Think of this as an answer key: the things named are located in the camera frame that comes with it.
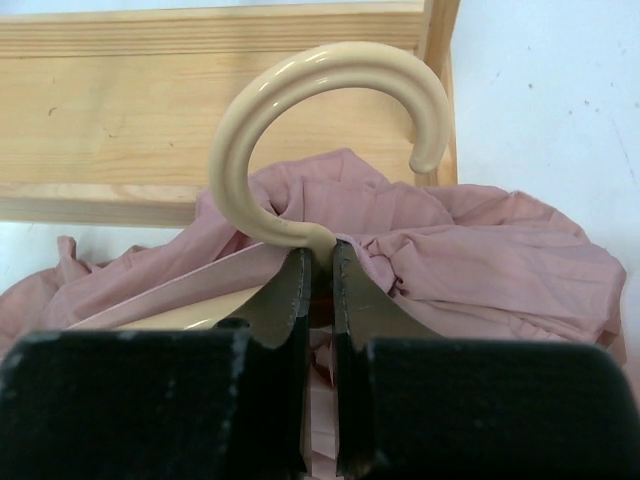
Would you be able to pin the cream plastic hanger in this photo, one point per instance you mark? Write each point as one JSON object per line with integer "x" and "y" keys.
{"x": 235, "y": 160}

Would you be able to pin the dusty pink skirt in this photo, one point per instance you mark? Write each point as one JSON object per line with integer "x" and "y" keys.
{"x": 467, "y": 262}

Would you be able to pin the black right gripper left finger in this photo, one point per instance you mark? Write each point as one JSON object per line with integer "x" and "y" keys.
{"x": 227, "y": 402}

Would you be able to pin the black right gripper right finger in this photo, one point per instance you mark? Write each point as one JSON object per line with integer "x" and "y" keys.
{"x": 414, "y": 405}

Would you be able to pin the wooden clothes rack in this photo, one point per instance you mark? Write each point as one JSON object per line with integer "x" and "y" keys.
{"x": 106, "y": 117}

